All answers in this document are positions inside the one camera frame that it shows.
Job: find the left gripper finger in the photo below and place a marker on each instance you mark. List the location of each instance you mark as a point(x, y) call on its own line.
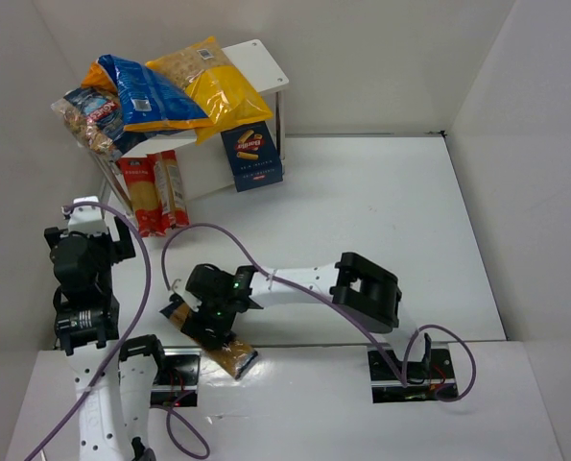
point(123, 248)
point(53, 236)

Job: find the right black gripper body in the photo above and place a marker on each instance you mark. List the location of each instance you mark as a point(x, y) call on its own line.
point(201, 327)

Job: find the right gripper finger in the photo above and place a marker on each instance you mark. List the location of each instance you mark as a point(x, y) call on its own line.
point(216, 339)
point(198, 329)

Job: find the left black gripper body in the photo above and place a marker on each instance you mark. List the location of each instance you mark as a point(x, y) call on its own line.
point(120, 240)

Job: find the dark La Sicilia spaghetti pack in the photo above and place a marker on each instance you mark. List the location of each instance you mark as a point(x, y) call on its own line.
point(235, 359)

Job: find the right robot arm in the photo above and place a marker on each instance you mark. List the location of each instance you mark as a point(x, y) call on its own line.
point(365, 292)

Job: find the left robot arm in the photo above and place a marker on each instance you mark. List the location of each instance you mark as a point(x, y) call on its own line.
point(113, 372)

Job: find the white two-tier shelf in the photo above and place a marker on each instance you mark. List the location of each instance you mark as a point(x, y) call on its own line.
point(204, 168)

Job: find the clear mixed pasta bag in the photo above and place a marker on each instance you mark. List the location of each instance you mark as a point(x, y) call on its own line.
point(95, 118)

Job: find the blue Barilla pasta box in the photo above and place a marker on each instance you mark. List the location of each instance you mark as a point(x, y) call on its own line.
point(252, 156)

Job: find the blue pasta bag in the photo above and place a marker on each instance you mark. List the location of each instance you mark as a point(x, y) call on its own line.
point(150, 102)

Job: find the yellow pasta bag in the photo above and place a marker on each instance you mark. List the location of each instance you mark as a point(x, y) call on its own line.
point(215, 84)

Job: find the clear red spaghetti pack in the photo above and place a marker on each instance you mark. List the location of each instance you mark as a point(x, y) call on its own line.
point(168, 186)

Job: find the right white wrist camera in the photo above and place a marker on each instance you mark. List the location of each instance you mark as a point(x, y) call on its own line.
point(178, 288)

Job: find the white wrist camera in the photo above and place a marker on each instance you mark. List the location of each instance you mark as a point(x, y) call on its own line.
point(86, 218)
point(178, 288)

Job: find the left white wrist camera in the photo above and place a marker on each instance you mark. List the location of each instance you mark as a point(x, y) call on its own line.
point(86, 218)

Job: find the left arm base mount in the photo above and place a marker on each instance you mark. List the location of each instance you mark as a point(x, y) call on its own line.
point(169, 377)

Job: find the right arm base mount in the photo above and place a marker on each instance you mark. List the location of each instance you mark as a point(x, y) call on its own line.
point(427, 381)

